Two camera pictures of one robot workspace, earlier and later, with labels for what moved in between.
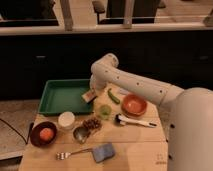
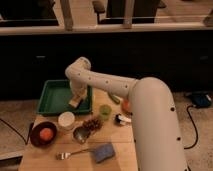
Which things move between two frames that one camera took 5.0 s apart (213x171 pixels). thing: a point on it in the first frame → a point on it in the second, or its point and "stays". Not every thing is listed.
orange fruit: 46,134 stays
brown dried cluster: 91,124 stays
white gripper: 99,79 → 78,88
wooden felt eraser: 89,96 → 76,101
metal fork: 61,155 stays
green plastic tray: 65,97 stays
